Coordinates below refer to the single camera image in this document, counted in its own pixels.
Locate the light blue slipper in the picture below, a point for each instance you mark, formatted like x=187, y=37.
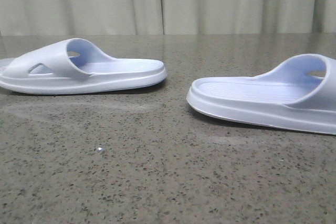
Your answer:
x=76, y=66
x=299, y=94

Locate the beige pleated curtain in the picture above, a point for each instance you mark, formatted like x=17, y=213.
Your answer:
x=170, y=17

